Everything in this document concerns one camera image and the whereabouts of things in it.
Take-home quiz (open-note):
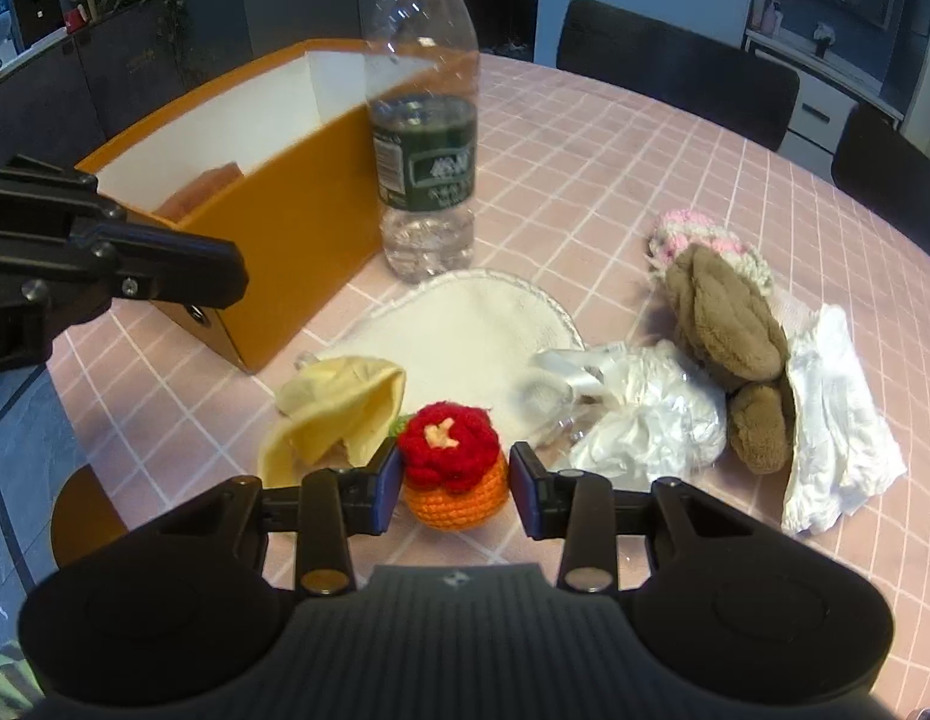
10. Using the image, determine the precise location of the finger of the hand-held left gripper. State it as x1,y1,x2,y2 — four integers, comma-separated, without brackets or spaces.
69,208,250,311
0,155,130,224

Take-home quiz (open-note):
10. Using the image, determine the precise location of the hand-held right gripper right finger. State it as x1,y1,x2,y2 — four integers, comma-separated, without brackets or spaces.
508,441,742,595

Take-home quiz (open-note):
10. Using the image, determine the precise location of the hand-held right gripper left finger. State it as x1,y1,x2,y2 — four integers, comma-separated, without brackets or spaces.
163,439,404,595

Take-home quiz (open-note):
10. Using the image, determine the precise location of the red and orange crochet toy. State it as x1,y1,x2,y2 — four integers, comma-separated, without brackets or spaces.
390,402,512,536

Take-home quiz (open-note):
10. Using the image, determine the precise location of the orange wooden tray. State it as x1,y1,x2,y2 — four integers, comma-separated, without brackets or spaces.
73,40,447,374

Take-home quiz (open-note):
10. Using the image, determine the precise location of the brown plush toy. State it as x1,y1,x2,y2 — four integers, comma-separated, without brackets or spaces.
663,246,797,476

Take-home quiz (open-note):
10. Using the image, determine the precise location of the white cloth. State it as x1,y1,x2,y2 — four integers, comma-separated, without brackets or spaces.
778,303,909,538

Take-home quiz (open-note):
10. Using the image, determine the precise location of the pink item inside box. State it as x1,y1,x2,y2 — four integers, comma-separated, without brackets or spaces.
153,162,245,223

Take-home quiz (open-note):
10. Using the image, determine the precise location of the yellow cloth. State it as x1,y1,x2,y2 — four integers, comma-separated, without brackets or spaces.
256,355,408,489

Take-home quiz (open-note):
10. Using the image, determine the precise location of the dark grey sideboard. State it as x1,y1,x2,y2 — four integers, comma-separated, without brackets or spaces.
0,0,197,192

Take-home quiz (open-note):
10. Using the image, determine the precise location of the white round cloth pad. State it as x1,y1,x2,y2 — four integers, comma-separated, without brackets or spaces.
307,268,587,421

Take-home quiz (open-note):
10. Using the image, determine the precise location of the round wooden stool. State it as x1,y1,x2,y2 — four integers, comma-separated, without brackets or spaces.
50,464,130,568

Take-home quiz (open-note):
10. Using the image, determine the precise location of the clear plastic water bottle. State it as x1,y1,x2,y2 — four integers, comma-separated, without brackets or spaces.
364,0,482,284

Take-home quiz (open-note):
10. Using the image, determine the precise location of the pink and white crochet piece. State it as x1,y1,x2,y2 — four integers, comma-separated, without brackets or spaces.
648,208,773,295

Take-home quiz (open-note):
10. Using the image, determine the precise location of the black dining chair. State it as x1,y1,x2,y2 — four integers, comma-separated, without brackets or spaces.
556,0,802,153
830,103,930,271

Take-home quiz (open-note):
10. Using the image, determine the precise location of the white vanity cabinet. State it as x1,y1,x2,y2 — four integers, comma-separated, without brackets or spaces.
741,28,906,167

